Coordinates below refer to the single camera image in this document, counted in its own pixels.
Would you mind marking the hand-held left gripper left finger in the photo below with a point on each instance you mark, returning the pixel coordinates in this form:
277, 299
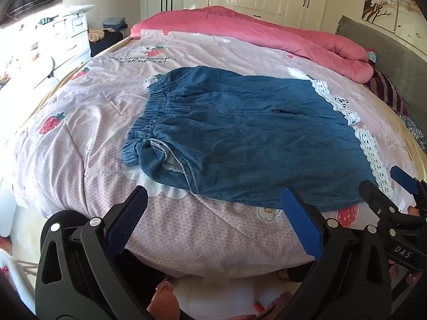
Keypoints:
128, 216

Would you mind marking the person's right hand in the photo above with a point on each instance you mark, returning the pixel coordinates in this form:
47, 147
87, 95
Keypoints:
412, 277

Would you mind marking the pink strawberry printed quilt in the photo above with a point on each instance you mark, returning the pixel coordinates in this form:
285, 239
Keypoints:
83, 113

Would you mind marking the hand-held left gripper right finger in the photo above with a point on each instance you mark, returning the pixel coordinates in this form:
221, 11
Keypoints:
300, 221

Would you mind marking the grey padded headboard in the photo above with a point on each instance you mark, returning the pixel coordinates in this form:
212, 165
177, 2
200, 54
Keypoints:
383, 46

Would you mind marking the blue denim pants lace trim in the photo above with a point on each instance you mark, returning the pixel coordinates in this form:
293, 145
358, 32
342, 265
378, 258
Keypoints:
250, 140

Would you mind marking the floral wall painting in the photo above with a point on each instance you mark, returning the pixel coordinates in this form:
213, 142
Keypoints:
383, 0

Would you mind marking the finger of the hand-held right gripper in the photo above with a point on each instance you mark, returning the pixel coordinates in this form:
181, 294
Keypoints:
373, 196
402, 176

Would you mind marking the beige floral cloth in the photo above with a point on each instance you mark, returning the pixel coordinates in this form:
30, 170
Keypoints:
95, 35

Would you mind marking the folded blue clothes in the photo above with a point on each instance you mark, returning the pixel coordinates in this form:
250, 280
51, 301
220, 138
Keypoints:
114, 24

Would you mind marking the pink slipper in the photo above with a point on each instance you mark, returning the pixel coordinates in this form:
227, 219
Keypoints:
277, 306
163, 298

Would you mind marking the white dresser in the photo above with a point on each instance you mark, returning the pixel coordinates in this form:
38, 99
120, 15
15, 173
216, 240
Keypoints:
73, 30

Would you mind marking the pink comforter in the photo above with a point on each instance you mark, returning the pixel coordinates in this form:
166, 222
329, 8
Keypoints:
250, 30

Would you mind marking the dark floral cloth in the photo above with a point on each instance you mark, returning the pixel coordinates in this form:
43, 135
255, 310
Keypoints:
415, 130

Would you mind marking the striped pillow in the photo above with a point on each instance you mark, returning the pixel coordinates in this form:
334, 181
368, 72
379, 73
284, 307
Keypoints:
387, 90

